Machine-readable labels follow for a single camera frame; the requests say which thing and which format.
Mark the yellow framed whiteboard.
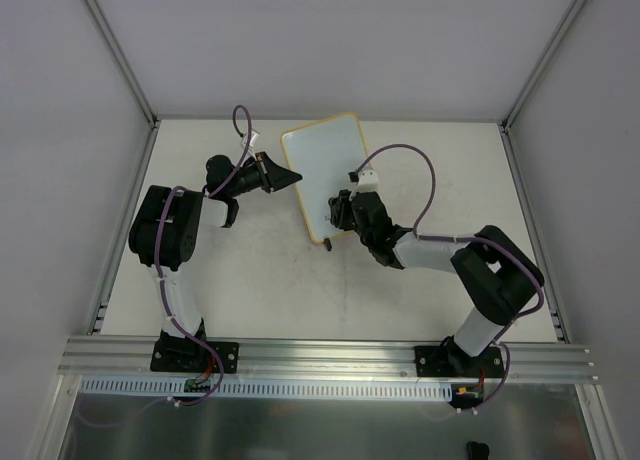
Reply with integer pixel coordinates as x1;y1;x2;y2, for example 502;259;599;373
280;112;368;244

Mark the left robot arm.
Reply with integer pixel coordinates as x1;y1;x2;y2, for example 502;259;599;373
128;152;303;370

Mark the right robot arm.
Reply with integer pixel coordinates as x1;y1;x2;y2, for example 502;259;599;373
328;190;544;376

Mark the black object bottom edge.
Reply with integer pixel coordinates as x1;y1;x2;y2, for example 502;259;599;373
466;441;490;460

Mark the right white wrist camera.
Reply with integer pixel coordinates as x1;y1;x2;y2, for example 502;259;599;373
353;167;379;194

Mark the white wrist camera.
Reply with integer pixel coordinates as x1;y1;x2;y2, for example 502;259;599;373
353;167;379;194
240;129;259;156

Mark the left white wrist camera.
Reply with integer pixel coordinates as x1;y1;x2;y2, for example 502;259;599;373
240;129;259;156

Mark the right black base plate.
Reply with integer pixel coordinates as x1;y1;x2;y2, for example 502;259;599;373
413;344;504;379

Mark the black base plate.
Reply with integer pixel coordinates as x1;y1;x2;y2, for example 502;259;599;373
413;344;504;379
150;336;239;374

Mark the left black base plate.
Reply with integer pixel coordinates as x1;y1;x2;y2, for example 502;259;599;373
150;336;239;374

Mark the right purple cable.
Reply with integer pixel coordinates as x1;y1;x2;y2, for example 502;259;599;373
347;144;546;416

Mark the purple cable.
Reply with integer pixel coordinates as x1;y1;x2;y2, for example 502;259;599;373
74;104;252;427
347;144;546;416

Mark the white slotted cable duct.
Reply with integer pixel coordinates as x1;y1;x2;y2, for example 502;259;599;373
79;376;453;403

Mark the aluminium mounting rail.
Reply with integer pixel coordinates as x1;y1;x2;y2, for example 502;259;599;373
57;335;600;384

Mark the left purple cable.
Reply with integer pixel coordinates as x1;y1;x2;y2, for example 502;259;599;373
74;104;252;427

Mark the left aluminium frame post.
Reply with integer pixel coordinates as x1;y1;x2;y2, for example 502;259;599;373
81;0;158;127

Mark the aluminium frame post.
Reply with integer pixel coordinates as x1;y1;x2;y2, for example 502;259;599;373
81;0;158;127
501;0;590;133

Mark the right aluminium frame post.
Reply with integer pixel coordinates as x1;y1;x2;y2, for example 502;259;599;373
501;0;590;133

